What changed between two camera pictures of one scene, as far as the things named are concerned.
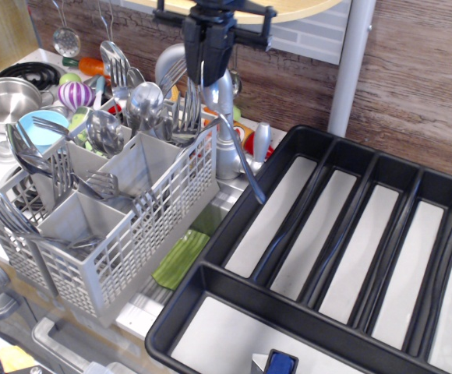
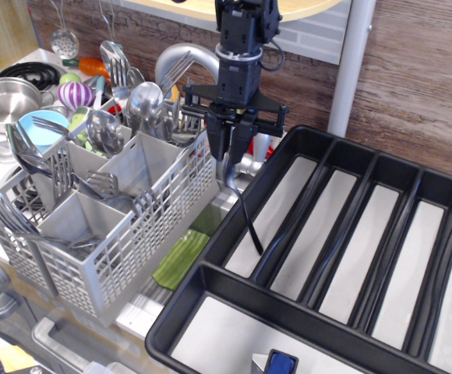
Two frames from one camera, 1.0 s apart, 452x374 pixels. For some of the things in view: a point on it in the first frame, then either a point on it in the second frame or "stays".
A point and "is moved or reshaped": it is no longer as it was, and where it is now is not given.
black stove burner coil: [41, 75] stays
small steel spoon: [215, 97] is moved or reshaped
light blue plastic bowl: [40, 136] stays
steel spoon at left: [26, 150] stays
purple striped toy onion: [75, 93] stays
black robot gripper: [213, 47] to [237, 92]
